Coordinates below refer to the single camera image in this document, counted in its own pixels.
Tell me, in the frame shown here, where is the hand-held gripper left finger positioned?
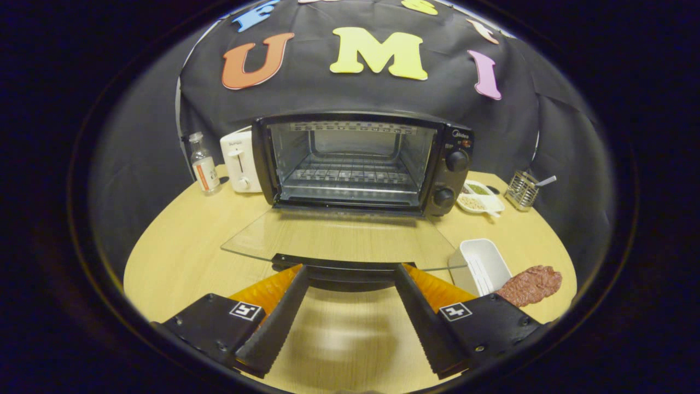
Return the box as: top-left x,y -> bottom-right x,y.
150,264 -> 310,378

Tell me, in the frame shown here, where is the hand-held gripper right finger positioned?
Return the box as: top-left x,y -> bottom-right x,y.
394,263 -> 550,379

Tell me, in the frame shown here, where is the reddish-brown meat steak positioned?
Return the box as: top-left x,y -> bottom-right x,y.
495,265 -> 563,308

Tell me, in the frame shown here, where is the black toaster oven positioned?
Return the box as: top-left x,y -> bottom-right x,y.
220,111 -> 475,292

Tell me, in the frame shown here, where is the white bread toaster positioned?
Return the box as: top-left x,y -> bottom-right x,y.
220,127 -> 263,193

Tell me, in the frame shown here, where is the white rectangular tray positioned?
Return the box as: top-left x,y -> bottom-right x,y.
448,239 -> 513,298

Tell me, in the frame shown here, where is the white divided dish of beans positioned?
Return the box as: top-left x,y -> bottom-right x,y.
456,180 -> 506,218

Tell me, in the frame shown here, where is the glass bottle with orange label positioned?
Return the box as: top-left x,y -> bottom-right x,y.
189,131 -> 222,195

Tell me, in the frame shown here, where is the wire mesh utensil holder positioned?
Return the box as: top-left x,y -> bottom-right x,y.
504,171 -> 540,212

